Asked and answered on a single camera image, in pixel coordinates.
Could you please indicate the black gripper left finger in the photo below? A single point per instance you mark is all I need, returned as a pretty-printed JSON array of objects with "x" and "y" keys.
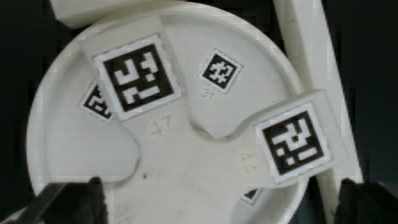
[{"x": 67, "y": 204}]

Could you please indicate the white cylindrical table leg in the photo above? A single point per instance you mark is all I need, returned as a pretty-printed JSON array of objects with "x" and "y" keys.
[{"x": 218, "y": 116}]

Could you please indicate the white cross-shaped table base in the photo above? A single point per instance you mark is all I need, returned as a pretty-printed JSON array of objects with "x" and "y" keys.
[{"x": 171, "y": 58}]

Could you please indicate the white round table top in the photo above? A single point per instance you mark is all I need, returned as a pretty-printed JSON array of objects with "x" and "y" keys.
[{"x": 78, "y": 144}]

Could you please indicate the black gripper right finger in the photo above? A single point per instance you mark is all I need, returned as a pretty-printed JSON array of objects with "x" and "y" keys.
[{"x": 366, "y": 203}]

